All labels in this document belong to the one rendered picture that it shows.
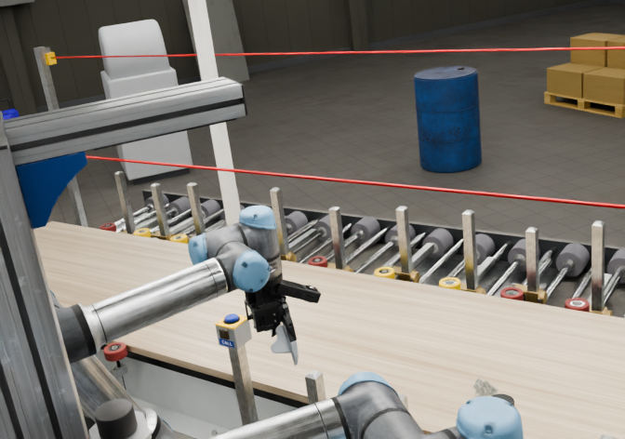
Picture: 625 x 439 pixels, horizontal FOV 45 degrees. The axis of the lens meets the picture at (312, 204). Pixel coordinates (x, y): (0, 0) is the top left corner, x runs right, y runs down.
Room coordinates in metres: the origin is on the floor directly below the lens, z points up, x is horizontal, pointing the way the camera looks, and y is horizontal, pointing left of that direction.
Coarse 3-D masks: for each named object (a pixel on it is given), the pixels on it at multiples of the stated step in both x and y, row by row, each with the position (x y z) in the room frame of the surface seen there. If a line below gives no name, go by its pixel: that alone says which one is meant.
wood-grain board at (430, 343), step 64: (64, 256) 3.36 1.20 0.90; (128, 256) 3.26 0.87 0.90; (192, 320) 2.55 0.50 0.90; (320, 320) 2.42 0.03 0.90; (384, 320) 2.36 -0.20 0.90; (448, 320) 2.30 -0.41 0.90; (512, 320) 2.25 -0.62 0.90; (576, 320) 2.19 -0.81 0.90; (256, 384) 2.08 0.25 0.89; (448, 384) 1.93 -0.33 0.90; (512, 384) 1.89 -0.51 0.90; (576, 384) 1.85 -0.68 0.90
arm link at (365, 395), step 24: (360, 384) 0.86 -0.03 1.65; (384, 384) 0.86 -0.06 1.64; (312, 408) 0.83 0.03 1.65; (336, 408) 0.82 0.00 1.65; (360, 408) 0.82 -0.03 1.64; (384, 408) 0.80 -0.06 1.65; (240, 432) 0.80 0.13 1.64; (264, 432) 0.80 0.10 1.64; (288, 432) 0.80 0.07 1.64; (312, 432) 0.80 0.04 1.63; (336, 432) 0.80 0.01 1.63; (360, 432) 0.79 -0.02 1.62
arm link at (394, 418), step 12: (384, 420) 0.78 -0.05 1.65; (396, 420) 0.78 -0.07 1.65; (408, 420) 0.78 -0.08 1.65; (372, 432) 0.77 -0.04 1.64; (384, 432) 0.76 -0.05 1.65; (396, 432) 0.75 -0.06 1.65; (408, 432) 0.75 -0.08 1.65; (420, 432) 0.76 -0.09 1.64; (432, 432) 0.75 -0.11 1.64; (444, 432) 0.74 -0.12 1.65
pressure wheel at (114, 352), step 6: (114, 342) 2.44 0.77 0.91; (120, 342) 2.44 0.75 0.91; (108, 348) 2.41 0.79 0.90; (114, 348) 2.40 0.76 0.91; (120, 348) 2.40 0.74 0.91; (108, 354) 2.37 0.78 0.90; (114, 354) 2.37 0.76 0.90; (120, 354) 2.38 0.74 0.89; (126, 354) 2.40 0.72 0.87; (108, 360) 2.37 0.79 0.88; (114, 360) 2.37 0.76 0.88
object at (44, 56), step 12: (36, 48) 3.98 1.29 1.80; (48, 48) 4.03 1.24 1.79; (36, 60) 3.99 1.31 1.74; (48, 60) 3.99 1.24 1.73; (48, 72) 3.99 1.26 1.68; (48, 84) 3.98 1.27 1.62; (48, 96) 3.98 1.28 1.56; (48, 108) 3.99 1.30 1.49; (72, 180) 3.98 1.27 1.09; (72, 192) 3.98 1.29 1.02; (72, 204) 3.99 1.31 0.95; (84, 216) 4.00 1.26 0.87
